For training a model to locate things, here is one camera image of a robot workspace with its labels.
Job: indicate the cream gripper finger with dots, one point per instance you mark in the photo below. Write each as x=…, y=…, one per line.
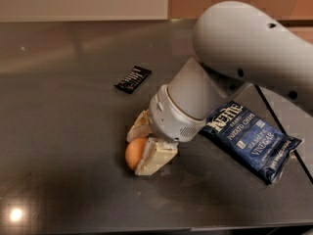
x=157, y=153
x=140, y=128

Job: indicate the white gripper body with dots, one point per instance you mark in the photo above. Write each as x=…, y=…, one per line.
x=170, y=118

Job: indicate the orange fruit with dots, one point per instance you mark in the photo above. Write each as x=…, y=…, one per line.
x=134, y=152

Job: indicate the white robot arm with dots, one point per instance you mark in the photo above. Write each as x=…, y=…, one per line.
x=236, y=45

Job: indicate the black rxbar chocolate wrapper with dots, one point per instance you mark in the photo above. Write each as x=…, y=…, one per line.
x=130, y=82

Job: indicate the grey side table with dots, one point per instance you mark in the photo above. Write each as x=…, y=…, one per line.
x=285, y=115

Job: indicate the blue kettle chips bag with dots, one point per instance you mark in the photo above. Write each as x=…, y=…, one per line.
x=253, y=142

